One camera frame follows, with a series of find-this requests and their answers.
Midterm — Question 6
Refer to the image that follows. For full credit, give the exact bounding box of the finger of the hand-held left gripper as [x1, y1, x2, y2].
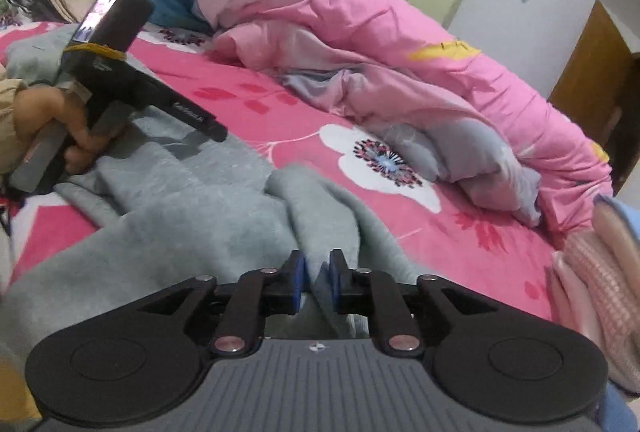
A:
[197, 109, 229, 143]

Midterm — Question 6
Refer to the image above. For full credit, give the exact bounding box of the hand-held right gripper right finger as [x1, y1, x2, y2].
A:
[328, 250, 501, 357]

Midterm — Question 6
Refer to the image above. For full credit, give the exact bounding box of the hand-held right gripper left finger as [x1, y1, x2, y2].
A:
[137, 250, 306, 357]

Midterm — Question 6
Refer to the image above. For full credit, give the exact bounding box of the grey hoodie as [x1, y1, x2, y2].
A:
[0, 24, 436, 413]

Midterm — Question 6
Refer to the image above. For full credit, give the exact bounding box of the person's left forearm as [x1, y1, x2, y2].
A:
[0, 64, 28, 175]

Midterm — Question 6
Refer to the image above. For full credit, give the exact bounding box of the person's left hand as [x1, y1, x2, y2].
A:
[15, 87, 113, 175]

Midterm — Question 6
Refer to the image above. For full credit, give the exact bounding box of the pink floral duvet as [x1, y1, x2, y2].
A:
[147, 0, 613, 243]

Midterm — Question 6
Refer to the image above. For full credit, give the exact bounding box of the pink checked folded cloth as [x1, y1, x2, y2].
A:
[564, 232, 640, 365]

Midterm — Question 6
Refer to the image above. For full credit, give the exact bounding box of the beige folded cloth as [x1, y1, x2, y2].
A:
[594, 202, 640, 268]

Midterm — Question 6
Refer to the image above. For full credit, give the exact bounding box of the wooden door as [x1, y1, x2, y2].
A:
[547, 1, 640, 198]

